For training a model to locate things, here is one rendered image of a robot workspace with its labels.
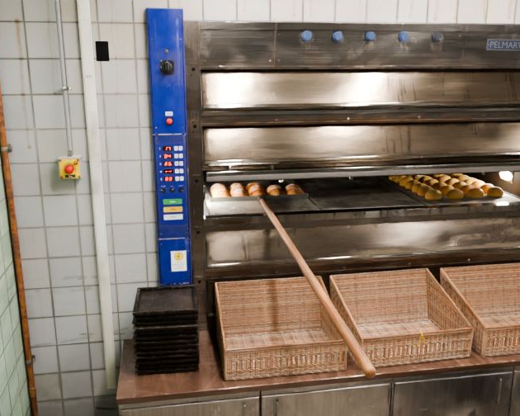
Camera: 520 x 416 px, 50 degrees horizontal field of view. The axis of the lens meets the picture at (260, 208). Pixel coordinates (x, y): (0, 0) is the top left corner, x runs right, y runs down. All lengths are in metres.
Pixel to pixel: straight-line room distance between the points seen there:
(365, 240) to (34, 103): 1.73
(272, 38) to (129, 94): 0.71
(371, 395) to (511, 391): 0.70
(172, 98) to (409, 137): 1.20
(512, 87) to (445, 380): 1.50
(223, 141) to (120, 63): 0.58
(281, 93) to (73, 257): 1.27
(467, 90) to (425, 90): 0.22
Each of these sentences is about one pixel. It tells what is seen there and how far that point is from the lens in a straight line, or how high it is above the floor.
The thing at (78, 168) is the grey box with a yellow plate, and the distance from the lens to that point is 2.66.
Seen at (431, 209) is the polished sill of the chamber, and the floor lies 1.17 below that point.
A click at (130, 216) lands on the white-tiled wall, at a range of 2.76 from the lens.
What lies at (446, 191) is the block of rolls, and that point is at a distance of 3.38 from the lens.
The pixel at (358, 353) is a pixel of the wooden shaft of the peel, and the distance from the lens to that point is 1.53.
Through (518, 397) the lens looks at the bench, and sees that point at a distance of 3.08.
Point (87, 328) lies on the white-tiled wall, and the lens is 2.99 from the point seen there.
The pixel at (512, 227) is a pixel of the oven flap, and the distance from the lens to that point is 3.37.
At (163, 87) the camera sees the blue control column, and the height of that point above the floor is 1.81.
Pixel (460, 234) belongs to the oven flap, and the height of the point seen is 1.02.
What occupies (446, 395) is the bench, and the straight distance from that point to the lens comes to 2.88.
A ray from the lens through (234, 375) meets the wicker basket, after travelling 2.55.
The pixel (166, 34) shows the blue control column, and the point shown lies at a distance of 2.63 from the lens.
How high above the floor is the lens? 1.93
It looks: 15 degrees down
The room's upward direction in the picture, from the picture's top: straight up
